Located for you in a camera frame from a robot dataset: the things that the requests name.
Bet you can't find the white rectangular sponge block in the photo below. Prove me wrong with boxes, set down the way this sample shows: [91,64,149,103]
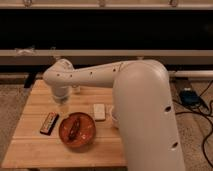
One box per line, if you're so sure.
[93,104,106,121]

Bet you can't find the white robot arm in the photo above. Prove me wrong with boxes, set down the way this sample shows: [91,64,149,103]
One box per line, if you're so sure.
[43,59,185,171]

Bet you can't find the brown food piece in bowl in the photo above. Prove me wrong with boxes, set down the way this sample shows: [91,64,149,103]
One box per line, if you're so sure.
[68,117,81,141]

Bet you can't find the wooden table board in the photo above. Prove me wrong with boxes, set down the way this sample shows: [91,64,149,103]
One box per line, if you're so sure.
[2,80,125,168]

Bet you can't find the black orange eraser bar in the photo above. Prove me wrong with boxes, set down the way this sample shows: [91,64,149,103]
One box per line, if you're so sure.
[40,112,59,135]

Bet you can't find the black power cable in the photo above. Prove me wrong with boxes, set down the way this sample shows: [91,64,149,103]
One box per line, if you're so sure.
[173,79,213,168]

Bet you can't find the orange ceramic bowl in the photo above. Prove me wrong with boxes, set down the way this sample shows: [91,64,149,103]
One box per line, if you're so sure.
[59,112,96,149]

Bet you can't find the blue black power adapter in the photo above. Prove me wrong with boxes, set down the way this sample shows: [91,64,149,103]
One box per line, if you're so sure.
[179,90,200,107]

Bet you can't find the clear small bottle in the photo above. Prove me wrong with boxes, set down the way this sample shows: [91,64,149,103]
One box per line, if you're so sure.
[72,85,81,94]

